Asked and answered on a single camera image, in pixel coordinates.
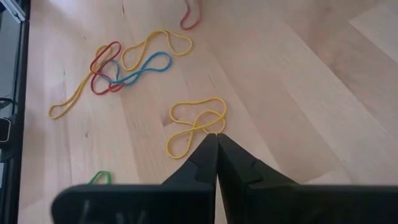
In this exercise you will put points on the yellow rubber band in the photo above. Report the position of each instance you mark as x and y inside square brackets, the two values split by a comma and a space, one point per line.
[224, 107]
[189, 46]
[71, 99]

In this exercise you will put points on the black aluminium table frame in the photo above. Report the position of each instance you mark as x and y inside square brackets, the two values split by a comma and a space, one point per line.
[23, 62]

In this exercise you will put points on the small black camera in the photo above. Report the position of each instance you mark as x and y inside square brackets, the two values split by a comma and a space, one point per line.
[4, 130]

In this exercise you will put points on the red rubber band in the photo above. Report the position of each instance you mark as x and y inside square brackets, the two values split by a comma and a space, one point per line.
[186, 28]
[93, 88]

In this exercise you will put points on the green rubber band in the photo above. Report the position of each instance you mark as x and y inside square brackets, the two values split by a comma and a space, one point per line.
[105, 172]

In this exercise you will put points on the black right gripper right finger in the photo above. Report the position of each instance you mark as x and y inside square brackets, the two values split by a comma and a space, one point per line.
[280, 205]

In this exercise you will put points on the silver aluminium bracket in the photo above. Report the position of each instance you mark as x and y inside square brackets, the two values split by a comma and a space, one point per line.
[11, 9]

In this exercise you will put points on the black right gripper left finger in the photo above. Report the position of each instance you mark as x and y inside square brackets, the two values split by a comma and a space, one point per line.
[155, 205]

